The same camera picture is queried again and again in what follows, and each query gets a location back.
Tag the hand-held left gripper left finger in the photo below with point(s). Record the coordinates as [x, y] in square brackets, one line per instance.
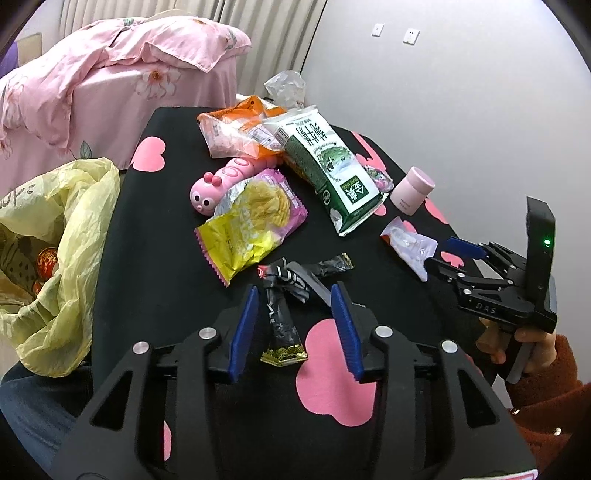
[244, 323]

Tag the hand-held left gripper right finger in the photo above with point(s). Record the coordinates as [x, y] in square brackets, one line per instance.
[346, 332]

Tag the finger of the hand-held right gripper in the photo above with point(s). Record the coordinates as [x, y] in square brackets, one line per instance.
[466, 245]
[443, 268]

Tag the black gold sachet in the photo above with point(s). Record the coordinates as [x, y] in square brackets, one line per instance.
[279, 323]

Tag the clear plastic wrapper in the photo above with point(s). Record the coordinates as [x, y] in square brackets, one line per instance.
[408, 244]

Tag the yellow purple chip packet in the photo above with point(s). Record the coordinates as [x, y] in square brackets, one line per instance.
[249, 221]

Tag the pink caterpillar toy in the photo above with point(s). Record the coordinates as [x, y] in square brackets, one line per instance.
[207, 191]

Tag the green white milk bag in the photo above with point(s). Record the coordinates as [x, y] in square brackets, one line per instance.
[332, 170]

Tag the yellow plastic bag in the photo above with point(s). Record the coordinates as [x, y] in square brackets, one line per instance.
[78, 258]

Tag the clear plastic bag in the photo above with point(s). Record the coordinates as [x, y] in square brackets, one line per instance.
[286, 87]

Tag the person's right forearm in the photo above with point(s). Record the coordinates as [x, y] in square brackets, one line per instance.
[549, 392]

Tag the person's right hand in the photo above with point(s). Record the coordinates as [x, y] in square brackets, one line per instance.
[491, 341]

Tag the pink cup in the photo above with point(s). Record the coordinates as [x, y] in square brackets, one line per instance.
[413, 189]

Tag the small pink candy wrapper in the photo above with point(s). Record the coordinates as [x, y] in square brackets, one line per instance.
[381, 180]

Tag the orange snack wrapper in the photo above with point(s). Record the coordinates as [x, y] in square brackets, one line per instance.
[226, 134]

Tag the beige curtain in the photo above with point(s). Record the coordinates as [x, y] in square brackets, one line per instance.
[277, 27]

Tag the pink floral quilt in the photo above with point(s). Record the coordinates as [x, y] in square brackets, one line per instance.
[138, 41]

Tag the purple pillow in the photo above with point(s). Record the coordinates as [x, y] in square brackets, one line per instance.
[8, 60]

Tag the white wall socket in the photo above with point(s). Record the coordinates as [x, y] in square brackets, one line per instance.
[411, 37]

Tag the white wall switch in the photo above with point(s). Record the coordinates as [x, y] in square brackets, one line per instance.
[377, 29]

